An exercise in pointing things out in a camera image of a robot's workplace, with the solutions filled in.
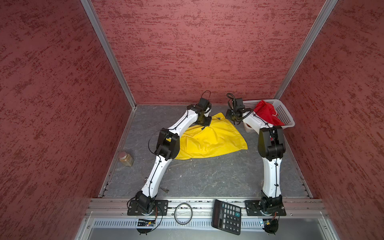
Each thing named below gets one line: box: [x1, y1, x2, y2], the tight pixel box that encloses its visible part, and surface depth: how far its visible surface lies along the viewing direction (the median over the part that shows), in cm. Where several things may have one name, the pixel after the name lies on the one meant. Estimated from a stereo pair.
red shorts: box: [253, 100, 285, 126], surface depth 102 cm
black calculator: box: [212, 199, 242, 236], surface depth 72 cm
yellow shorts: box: [166, 112, 248, 160], surface depth 99 cm
